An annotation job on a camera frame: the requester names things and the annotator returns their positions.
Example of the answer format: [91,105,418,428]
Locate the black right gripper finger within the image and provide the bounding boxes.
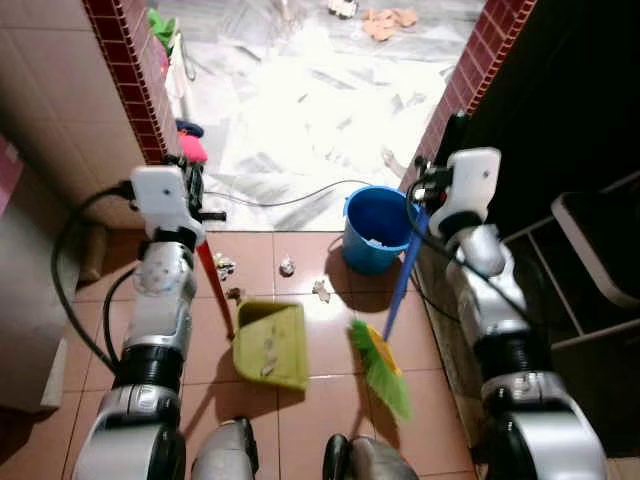
[438,112,471,169]

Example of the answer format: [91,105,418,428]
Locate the yellow-green dustpan red handle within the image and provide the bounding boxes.
[194,238,312,392]

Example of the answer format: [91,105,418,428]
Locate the green broom blue handle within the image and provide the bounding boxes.
[347,203,431,422]

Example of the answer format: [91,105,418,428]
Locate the pink rounded object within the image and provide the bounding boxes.
[177,133,209,165]

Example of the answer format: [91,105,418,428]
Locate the crumpled printed wrapper scrap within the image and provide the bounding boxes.
[212,253,237,281]

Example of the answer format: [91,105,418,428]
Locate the blue plastic bucket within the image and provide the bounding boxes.
[341,185,420,277]

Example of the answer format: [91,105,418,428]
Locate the brown cardboard tube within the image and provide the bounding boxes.
[80,224,109,285]

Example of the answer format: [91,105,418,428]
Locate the orange cloth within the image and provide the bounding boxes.
[361,8,419,43]

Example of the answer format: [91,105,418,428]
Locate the paper scraps inside dustpan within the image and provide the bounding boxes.
[254,330,283,379]

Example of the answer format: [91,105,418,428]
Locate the green cloth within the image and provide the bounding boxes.
[148,8,179,53]

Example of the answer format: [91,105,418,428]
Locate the dark metal shelf rack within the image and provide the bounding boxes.
[500,172,640,353]

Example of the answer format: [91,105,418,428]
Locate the small white object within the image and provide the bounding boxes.
[328,0,359,20]

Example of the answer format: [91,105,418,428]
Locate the grey low cabinet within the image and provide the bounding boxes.
[0,135,73,413]

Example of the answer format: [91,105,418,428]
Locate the silver left robot leg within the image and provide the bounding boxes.
[190,417,260,480]

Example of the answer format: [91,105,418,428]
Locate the silver robot leg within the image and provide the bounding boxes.
[190,417,260,480]
[322,432,421,480]

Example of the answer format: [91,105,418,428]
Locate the silver right robot leg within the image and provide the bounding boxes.
[322,432,421,480]

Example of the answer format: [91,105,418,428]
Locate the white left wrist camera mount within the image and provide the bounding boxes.
[130,165,206,246]

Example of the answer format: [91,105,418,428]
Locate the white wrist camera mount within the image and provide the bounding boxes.
[130,165,206,246]
[440,148,502,237]

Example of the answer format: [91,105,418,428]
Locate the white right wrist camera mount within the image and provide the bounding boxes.
[440,148,502,237]

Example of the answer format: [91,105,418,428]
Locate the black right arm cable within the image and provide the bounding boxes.
[404,184,473,323]

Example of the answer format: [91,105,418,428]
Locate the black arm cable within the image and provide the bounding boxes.
[404,184,473,323]
[50,182,139,379]

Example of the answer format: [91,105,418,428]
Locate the thin black floor cable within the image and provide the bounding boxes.
[204,180,403,209]

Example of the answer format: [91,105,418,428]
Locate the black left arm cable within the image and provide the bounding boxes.
[50,182,139,379]

